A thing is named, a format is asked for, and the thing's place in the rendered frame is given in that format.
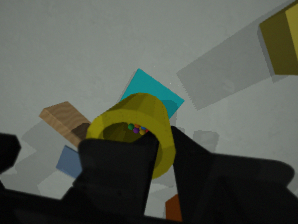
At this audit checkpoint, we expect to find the brown wooden beam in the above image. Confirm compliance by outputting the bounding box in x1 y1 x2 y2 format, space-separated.
39 101 91 148

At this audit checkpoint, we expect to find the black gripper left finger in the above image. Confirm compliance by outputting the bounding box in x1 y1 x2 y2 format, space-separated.
77 131 159 215

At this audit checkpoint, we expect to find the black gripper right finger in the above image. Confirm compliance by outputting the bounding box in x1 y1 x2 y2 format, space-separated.
171 126 295 224

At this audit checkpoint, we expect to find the olive yellow block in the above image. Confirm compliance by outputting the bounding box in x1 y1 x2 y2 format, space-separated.
259 0 298 75

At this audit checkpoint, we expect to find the olive yellow cup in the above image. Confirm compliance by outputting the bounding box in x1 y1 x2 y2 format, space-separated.
86 92 176 180

